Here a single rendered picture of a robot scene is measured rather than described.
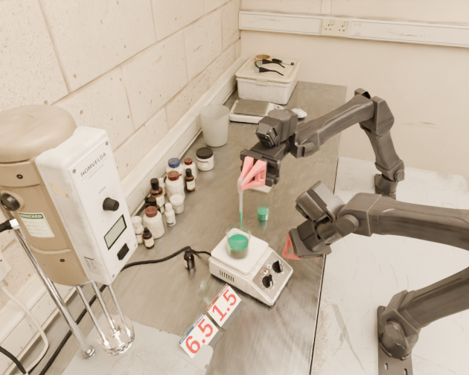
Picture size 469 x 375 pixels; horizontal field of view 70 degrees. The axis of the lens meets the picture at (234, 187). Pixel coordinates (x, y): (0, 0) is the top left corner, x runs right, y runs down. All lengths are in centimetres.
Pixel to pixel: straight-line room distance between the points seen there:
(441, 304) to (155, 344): 61
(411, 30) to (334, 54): 40
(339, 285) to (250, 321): 27
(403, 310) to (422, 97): 165
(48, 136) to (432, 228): 57
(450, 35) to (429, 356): 159
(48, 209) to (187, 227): 72
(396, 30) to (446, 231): 156
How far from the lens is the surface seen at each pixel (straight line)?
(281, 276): 93
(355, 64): 217
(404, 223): 65
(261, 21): 212
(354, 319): 95
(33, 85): 86
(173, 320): 91
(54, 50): 91
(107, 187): 42
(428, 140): 241
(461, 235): 63
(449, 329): 103
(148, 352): 88
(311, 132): 89
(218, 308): 89
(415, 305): 77
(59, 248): 47
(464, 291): 71
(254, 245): 93
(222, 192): 123
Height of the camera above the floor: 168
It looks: 39 degrees down
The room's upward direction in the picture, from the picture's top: straight up
